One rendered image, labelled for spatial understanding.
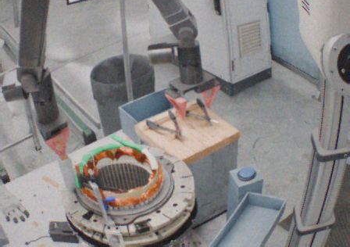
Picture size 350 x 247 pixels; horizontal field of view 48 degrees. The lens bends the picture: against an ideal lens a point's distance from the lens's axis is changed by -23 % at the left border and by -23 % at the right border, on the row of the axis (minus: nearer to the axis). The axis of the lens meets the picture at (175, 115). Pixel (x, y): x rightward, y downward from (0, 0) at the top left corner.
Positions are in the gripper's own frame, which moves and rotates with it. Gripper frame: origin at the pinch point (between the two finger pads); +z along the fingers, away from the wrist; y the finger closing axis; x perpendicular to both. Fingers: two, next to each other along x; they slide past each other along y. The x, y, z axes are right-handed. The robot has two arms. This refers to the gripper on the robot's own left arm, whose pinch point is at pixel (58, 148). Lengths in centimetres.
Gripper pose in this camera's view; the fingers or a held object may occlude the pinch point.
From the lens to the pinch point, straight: 100.3
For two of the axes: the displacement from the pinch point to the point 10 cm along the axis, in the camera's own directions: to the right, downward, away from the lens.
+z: 1.0, 7.8, 6.1
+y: 5.3, 4.8, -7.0
